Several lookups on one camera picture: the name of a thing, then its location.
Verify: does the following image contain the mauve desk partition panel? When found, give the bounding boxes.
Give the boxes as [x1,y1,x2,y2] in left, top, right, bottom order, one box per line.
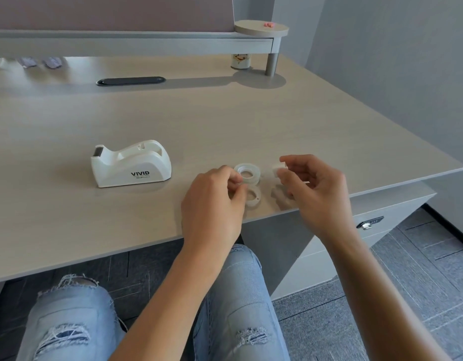
[0,0,236,33]

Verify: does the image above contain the white drawer cabinet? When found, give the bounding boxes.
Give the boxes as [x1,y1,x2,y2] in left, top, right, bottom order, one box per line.
[271,182,437,302]

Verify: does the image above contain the person's left leg ripped jeans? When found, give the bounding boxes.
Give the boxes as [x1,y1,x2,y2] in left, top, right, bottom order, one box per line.
[15,274,127,361]

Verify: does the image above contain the beige tape core ring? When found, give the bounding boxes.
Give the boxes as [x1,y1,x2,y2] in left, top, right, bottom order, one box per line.
[231,184,262,207]

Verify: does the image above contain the person's right leg ripped jeans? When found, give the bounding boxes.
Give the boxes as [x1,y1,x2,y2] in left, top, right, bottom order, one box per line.
[192,243,293,361]

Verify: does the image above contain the black drawer combination lock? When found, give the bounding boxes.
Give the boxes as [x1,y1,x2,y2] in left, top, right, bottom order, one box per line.
[356,216,385,231]

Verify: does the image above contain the person's left hand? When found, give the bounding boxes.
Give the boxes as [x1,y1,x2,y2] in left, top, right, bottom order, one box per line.
[180,165,251,256]

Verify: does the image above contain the white tape dispenser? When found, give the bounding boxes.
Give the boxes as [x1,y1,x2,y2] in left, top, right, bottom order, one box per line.
[90,139,172,189]

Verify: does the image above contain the small white printed jar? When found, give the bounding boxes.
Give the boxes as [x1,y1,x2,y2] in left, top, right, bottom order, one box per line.
[230,53,252,70]

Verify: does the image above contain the round beige shelf disc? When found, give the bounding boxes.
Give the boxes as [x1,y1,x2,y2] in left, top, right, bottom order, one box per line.
[234,20,290,38]

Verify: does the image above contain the clear tape roll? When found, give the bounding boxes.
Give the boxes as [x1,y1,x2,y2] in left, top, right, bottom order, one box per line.
[233,162,261,186]

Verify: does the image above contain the person's right forearm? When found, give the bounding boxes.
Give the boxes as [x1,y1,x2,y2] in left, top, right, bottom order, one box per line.
[322,229,455,361]

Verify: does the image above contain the clear plastic bags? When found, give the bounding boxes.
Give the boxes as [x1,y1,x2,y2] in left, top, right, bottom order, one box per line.
[0,56,67,70]

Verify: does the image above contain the black cable slot cover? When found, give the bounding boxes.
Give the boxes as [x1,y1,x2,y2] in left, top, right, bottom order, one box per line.
[96,76,167,87]

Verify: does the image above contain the grey cylindrical shelf leg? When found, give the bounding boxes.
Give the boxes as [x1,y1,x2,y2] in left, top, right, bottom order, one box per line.
[264,52,280,76]

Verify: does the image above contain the person's left forearm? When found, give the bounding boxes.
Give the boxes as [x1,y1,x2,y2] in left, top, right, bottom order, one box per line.
[135,237,241,361]

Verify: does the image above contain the person's right hand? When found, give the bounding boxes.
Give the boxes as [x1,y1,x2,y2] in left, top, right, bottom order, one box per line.
[278,154,358,242]

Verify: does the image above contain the grey desk side panel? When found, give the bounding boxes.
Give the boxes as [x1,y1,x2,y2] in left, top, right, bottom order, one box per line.
[237,210,319,297]

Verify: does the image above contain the grey desk shelf riser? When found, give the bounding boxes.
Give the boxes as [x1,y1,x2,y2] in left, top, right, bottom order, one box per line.
[0,29,283,59]

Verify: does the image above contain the person's leg ripped jeans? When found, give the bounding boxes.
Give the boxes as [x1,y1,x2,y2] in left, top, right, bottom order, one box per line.
[192,243,293,361]
[15,274,127,361]

